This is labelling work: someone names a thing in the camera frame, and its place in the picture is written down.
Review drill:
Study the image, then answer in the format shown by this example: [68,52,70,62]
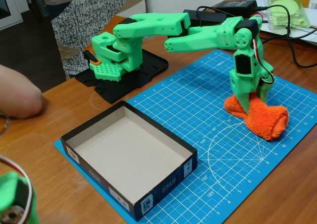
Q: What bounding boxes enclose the person in speckled grey garment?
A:
[41,0,147,80]

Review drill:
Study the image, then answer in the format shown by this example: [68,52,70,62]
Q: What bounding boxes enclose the orange black table clamp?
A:
[83,50,101,66]

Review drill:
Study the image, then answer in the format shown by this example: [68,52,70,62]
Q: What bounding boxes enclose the bare person forearm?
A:
[0,64,43,118]

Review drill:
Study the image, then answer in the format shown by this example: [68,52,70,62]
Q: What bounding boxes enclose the black cardboard box tray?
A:
[60,100,198,222]

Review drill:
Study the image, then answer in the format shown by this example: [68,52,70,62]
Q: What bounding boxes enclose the black thin power cable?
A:
[256,4,317,68]

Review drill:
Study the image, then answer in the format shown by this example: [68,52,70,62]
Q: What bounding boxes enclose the white framed glass panel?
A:
[0,0,23,31]

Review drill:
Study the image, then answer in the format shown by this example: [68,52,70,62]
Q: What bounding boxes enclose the orange fluffy sock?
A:
[223,91,290,142]

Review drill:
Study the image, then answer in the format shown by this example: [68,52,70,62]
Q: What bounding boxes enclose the blue cutting mat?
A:
[53,49,317,224]

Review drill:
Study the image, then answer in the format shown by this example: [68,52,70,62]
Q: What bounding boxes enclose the plastic bag green parts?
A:
[266,0,312,31]

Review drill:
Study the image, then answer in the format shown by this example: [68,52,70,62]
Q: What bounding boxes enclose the black power adapter brick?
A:
[216,0,258,18]
[182,9,228,28]

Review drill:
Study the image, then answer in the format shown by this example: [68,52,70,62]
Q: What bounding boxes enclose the red white servo wire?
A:
[251,14,276,84]

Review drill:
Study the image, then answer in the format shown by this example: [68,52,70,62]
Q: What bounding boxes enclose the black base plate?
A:
[74,48,169,104]

